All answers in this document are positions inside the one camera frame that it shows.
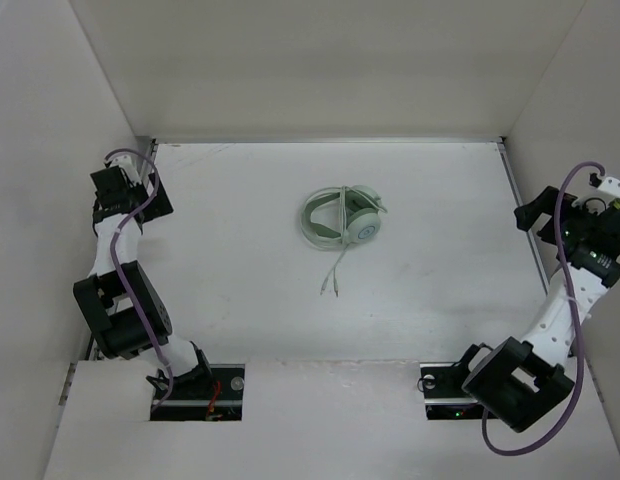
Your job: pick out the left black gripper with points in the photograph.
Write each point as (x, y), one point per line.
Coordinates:
(161, 207)

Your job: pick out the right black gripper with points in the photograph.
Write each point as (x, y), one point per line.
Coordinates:
(528, 214)

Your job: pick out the mint green headphones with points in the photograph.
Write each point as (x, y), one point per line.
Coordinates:
(358, 215)

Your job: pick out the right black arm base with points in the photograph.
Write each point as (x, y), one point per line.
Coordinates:
(444, 399)

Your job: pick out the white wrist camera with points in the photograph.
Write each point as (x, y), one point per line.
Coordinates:
(128, 165)
(602, 190)

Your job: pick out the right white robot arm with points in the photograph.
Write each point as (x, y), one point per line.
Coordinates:
(521, 380)

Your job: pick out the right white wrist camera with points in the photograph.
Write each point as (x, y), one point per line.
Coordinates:
(602, 190)

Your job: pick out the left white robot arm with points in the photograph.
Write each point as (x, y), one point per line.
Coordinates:
(180, 360)

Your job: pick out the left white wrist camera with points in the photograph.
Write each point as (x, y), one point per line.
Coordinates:
(128, 165)

